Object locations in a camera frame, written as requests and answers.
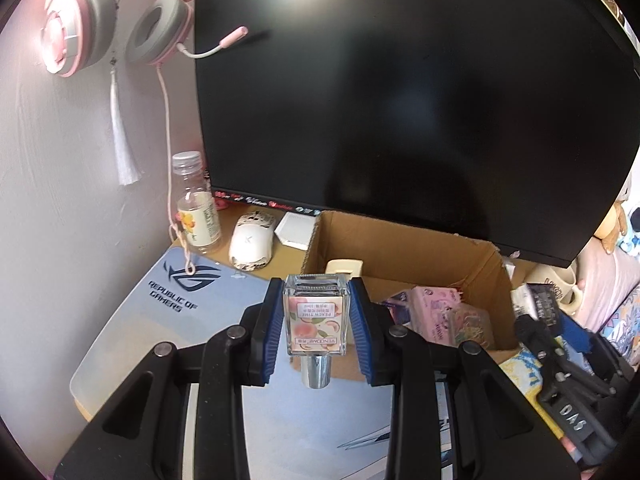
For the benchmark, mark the orange plush toy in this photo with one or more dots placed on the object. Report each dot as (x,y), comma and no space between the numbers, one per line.
(612,225)

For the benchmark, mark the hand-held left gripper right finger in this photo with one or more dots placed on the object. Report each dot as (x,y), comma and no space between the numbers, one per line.
(362,330)

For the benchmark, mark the yellow blue towel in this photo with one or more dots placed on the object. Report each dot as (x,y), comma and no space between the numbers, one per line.
(525,380)

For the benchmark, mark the black printed box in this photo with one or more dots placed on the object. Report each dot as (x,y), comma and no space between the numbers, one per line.
(547,305)

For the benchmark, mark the pink grey headset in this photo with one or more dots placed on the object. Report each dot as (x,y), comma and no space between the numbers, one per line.
(75,25)

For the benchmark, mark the white computer mouse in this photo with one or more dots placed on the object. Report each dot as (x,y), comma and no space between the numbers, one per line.
(252,245)

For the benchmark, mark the glass perfume bottle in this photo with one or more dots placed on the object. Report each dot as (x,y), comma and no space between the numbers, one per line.
(315,320)

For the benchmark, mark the white hanging tassel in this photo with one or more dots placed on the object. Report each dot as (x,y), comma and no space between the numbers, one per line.
(126,150)

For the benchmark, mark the printed cartoon cushion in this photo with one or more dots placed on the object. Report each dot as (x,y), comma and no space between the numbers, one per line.
(625,325)

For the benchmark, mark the white hexagonal box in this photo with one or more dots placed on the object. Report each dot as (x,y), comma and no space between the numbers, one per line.
(296,230)

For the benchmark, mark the black computer monitor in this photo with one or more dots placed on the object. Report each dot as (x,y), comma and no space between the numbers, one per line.
(400,100)

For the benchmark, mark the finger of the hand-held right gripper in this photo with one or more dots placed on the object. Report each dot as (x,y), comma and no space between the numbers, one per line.
(580,337)
(535,337)

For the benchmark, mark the white printed mug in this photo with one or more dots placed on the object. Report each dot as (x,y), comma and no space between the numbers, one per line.
(552,285)

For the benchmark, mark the translucent pink packet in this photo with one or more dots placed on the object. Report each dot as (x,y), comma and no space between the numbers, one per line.
(470,327)

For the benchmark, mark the red patterned strip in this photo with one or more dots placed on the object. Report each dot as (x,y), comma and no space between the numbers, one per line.
(260,202)

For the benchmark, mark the pink packet in box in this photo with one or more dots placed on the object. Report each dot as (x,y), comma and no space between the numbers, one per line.
(432,312)

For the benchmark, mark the cream small box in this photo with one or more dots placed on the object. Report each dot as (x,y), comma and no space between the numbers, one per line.
(344,267)

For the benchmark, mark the cardboard box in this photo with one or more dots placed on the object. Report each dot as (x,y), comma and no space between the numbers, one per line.
(400,255)

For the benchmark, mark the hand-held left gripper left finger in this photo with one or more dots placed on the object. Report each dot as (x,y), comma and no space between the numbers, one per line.
(265,330)

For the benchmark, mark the light blue mouse pad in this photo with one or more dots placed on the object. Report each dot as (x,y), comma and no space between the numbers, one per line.
(150,330)

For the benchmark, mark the pale pink cushion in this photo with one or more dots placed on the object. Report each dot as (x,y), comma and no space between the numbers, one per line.
(607,280)

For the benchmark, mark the clear plastic bottle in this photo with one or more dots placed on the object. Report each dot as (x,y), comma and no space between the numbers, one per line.
(197,215)

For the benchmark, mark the purple printed packet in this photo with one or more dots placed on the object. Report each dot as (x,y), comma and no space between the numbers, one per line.
(397,305)

